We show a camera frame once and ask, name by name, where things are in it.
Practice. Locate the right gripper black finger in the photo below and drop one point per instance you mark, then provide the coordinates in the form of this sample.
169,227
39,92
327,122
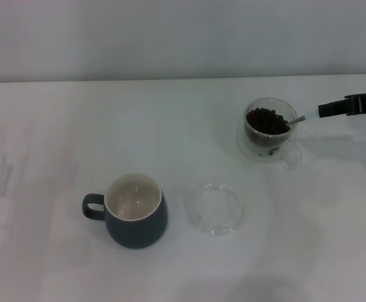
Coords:
356,105

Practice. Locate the brown coffee beans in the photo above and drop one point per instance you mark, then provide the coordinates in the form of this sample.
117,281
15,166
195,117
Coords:
264,121

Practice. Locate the clear glass saucer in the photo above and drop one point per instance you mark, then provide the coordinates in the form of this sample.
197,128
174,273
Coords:
214,227

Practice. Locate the dark blue ceramic mug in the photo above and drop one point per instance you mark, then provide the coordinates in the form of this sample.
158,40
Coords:
139,232

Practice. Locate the clear double-wall glass cup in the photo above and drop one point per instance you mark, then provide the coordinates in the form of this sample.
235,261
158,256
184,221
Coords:
264,157

